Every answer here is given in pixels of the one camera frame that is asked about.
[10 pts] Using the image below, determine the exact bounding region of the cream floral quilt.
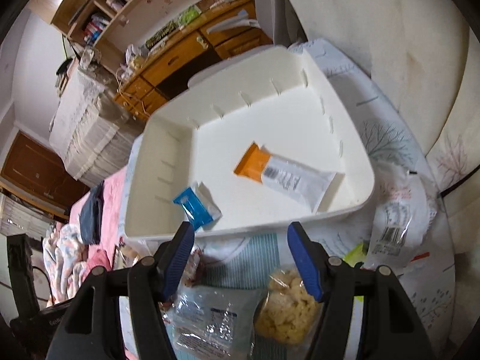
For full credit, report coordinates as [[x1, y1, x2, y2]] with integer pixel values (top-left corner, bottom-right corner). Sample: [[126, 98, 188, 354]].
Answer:
[[424, 94, 480, 278]]

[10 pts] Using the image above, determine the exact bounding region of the clear snack packet white label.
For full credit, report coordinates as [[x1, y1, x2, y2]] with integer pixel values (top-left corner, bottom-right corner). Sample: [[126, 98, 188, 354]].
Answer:
[[165, 285, 263, 360]]

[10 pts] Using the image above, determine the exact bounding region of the wooden door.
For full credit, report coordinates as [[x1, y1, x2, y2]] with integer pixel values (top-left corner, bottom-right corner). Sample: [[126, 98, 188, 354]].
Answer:
[[0, 130, 91, 212]]

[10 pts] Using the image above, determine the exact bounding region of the wooden bookshelf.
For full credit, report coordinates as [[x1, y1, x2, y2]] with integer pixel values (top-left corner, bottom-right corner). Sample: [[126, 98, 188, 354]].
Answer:
[[28, 0, 235, 47]]

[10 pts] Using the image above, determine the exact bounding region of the white plastic bin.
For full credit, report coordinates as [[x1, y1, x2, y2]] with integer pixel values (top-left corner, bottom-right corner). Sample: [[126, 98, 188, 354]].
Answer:
[[124, 44, 377, 240]]

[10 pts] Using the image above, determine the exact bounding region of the orange and white snack bar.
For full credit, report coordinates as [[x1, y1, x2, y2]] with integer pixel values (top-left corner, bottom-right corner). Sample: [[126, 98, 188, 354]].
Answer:
[[233, 142, 337, 212]]

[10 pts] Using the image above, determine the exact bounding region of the clear zip bag red stripe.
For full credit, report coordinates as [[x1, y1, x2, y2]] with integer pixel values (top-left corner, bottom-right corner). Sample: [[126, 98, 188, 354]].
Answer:
[[365, 180, 432, 271]]

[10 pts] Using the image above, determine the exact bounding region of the dark blue cloth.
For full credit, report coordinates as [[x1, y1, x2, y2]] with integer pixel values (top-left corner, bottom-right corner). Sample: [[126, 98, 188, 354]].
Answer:
[[79, 184, 106, 245]]

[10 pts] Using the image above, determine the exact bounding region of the cream padded headboard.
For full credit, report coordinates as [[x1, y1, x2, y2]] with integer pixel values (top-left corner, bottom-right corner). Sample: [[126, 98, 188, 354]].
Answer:
[[270, 0, 480, 166]]

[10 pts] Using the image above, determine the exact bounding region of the wooden desk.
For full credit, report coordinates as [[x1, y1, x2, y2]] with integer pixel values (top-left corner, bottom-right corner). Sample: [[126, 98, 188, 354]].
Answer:
[[112, 0, 274, 121]]

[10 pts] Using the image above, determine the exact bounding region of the tree print bed sheet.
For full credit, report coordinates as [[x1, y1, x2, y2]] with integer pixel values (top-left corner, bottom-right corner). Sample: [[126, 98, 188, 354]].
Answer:
[[124, 37, 459, 360]]

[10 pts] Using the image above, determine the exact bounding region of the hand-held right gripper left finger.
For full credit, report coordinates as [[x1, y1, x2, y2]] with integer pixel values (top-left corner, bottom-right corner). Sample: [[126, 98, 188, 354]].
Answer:
[[45, 221, 196, 360]]

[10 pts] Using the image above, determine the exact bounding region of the clear rice cracker packet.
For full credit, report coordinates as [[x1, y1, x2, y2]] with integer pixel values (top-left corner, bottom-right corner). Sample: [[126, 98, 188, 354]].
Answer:
[[253, 268, 325, 346]]

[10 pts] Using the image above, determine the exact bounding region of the black cable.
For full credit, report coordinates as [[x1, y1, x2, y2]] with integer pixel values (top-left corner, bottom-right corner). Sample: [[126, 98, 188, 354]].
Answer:
[[439, 170, 480, 197]]

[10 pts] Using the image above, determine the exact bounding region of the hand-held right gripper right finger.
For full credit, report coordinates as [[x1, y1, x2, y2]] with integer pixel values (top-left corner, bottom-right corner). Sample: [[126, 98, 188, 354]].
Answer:
[[286, 221, 438, 360]]

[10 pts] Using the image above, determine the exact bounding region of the blue and white snack packet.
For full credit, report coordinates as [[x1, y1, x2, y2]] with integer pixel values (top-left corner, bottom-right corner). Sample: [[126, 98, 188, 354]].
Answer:
[[172, 182, 223, 231]]

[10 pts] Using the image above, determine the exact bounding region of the green patterned box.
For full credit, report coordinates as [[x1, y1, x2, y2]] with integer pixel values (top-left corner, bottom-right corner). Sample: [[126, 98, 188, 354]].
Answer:
[[176, 5, 202, 31]]

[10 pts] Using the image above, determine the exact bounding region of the green snack packet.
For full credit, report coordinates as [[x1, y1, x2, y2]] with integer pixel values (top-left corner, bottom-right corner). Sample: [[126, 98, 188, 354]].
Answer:
[[344, 242, 370, 267]]

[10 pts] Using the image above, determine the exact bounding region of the pink floral blanket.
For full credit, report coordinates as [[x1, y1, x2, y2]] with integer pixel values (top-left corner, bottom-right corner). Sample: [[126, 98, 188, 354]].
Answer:
[[42, 169, 133, 305]]

